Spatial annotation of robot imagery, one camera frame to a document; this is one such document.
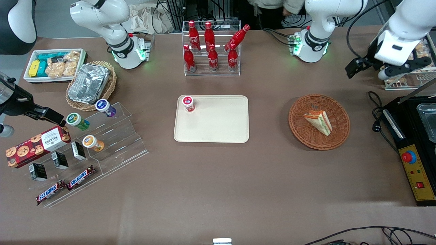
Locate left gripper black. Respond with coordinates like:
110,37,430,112
345,57,376,79

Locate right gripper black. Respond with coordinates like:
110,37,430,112
1,84,67,129

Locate triangular sandwich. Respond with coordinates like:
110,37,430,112
303,110,333,136

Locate oval light wicker basket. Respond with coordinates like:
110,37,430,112
66,61,117,112

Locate round brown wicker basket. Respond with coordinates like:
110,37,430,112
288,94,351,150

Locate beige plastic tray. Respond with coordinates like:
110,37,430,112
174,95,249,143

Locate green yogurt cup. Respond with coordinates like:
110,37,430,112
66,112,90,131

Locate red Walkers cookie box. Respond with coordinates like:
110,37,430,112
5,126,72,169

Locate small black carton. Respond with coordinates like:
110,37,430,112
51,151,69,170
71,141,86,161
29,163,48,181

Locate orange yogurt cup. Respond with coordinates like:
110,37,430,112
82,135,105,152

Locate white plastic bin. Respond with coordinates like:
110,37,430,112
23,49,88,84

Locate aluminium foil container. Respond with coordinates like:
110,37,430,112
67,64,110,104

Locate clear bag of crackers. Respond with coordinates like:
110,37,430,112
45,61,66,78
63,51,81,77

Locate purple yogurt cup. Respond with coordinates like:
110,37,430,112
95,99,117,118

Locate teal snack box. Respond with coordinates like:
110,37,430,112
37,60,49,78
37,52,67,62

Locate yellow snack box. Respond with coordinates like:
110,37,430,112
28,60,41,78

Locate Snickers bar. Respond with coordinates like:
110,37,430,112
66,165,96,191
36,180,66,206

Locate grey metal rod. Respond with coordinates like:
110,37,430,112
398,78,436,104

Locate clear acrylic stepped stand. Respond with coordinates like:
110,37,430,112
20,102,149,208

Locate steel pan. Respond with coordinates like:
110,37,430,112
416,103,436,144

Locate red emergency stop button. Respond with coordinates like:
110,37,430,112
401,150,417,165

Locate person in beige jacket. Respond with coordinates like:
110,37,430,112
247,0,307,17

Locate red cola bottle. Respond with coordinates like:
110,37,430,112
183,45,197,72
188,20,201,52
208,45,219,71
224,24,251,52
228,46,239,72
204,21,216,52

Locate black appliance yellow panel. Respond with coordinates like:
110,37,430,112
381,96,436,207

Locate clear acrylic bottle rack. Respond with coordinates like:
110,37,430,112
182,20,241,76

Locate red lid yogurt cup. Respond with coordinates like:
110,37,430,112
182,96,195,113

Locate crumpled beige cloth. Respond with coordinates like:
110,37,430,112
129,4,174,35

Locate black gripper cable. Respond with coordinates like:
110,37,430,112
346,0,389,59

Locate black power cable with plug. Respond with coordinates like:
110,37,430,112
368,91,400,154

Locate white wire rack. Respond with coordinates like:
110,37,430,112
380,38,436,91

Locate black arm base cables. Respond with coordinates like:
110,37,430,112
262,28,295,47

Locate black cable at table edge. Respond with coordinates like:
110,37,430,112
303,226,436,245

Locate black background frame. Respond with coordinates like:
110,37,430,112
165,0,192,33

